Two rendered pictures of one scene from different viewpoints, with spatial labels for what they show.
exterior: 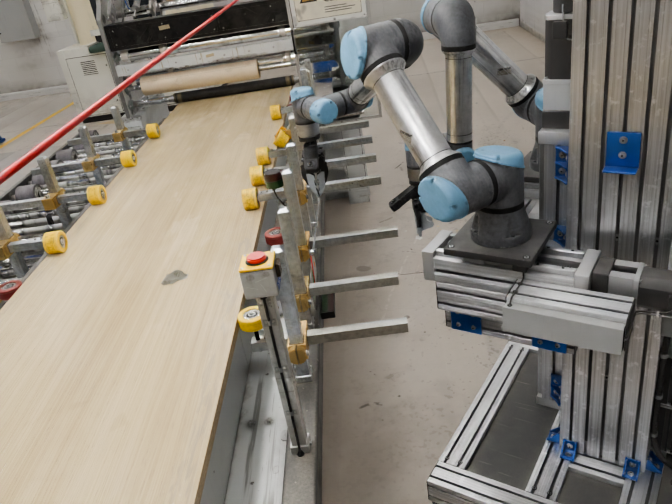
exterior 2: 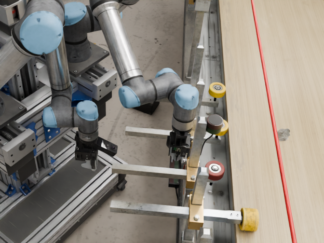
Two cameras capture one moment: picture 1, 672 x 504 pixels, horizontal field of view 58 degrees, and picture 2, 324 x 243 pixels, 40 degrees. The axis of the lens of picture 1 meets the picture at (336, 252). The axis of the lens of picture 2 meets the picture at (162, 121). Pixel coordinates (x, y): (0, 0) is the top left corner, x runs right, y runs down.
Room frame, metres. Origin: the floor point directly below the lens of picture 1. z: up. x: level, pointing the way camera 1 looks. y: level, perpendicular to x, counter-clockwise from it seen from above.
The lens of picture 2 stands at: (3.02, -0.15, 2.28)
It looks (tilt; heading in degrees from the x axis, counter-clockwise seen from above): 45 degrees down; 175
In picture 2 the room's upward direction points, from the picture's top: 7 degrees clockwise
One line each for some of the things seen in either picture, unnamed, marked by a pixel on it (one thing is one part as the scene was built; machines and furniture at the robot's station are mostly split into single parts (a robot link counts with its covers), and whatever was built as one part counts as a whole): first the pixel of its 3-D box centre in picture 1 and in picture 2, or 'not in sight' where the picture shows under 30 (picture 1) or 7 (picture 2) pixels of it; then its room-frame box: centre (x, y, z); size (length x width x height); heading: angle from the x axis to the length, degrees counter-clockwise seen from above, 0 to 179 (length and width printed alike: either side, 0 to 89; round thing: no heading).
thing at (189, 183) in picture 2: (301, 246); (193, 171); (1.88, 0.11, 0.85); 0.14 x 0.06 x 0.05; 176
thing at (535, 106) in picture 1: (554, 111); not in sight; (1.78, -0.72, 1.21); 0.13 x 0.12 x 0.14; 5
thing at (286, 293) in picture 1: (293, 325); (193, 84); (1.36, 0.14, 0.88); 0.04 x 0.04 x 0.48; 86
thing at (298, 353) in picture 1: (298, 342); not in sight; (1.39, 0.14, 0.81); 0.14 x 0.06 x 0.05; 176
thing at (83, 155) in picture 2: (423, 194); (87, 145); (1.87, -0.32, 0.97); 0.09 x 0.08 x 0.12; 86
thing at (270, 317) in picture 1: (283, 374); (195, 45); (1.10, 0.16, 0.93); 0.05 x 0.05 x 0.45; 86
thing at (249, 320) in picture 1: (255, 329); (215, 95); (1.41, 0.25, 0.85); 0.08 x 0.08 x 0.11
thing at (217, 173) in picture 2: (278, 245); (212, 176); (1.91, 0.19, 0.85); 0.08 x 0.08 x 0.11
